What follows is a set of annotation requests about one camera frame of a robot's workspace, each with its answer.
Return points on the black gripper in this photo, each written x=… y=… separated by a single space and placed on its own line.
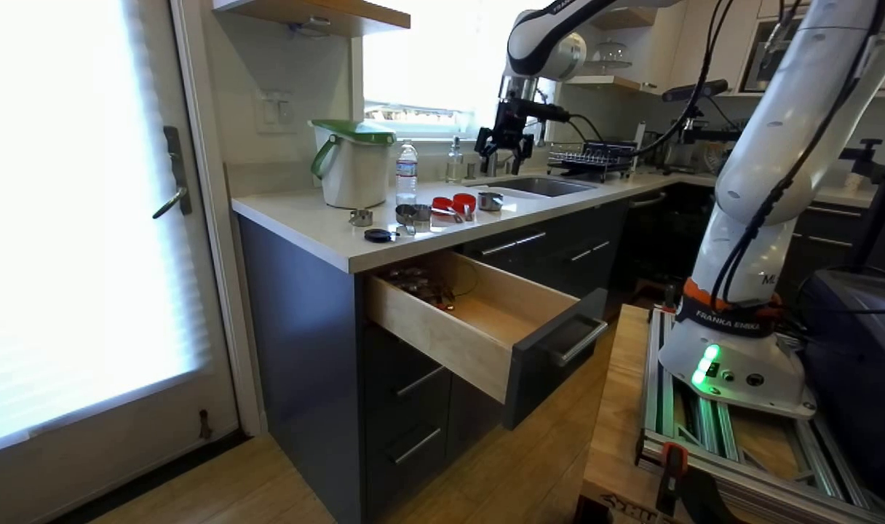
x=513 y=119

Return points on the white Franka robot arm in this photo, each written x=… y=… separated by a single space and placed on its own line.
x=763 y=183

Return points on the wooden drawer with dark front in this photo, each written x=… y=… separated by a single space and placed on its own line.
x=501 y=308

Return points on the clear soap dispenser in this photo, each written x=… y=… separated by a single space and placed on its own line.
x=456 y=161

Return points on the steel kitchen sink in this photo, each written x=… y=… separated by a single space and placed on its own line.
x=547 y=183

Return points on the small red cup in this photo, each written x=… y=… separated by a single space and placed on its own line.
x=445 y=205
x=464 y=205

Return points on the black dish rack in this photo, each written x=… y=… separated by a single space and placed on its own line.
x=598 y=157

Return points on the clear plastic water bottle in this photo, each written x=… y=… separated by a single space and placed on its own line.
x=407 y=176

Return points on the small dark cup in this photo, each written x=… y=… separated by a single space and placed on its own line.
x=416 y=212

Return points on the bright kitchen window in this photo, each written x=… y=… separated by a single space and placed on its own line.
x=433 y=58

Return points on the white bucket with green lid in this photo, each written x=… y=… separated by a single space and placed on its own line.
x=354 y=163

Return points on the black round disc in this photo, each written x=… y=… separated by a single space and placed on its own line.
x=376 y=234

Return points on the dark low cabinet row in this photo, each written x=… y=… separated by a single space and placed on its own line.
x=657 y=234

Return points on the dark kitchen cabinet white countertop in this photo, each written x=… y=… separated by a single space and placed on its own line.
x=306 y=330

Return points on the wooden cart top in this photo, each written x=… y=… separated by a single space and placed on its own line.
x=621 y=409

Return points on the red clamp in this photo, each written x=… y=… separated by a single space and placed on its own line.
x=672 y=476

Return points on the black slanted stand pole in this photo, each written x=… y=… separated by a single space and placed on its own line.
x=884 y=205

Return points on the dark blue box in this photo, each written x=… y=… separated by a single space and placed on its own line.
x=855 y=388

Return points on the white glass door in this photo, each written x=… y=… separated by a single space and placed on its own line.
x=84 y=243

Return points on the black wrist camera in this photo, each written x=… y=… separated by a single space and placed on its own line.
x=548 y=108

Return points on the black camera on stand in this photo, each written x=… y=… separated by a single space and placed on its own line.
x=695 y=90

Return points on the wooden wall shelf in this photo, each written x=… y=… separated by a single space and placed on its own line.
x=327 y=11

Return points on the white wall outlet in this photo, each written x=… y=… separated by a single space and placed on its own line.
x=276 y=112

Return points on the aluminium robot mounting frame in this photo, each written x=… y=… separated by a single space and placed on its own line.
x=736 y=436

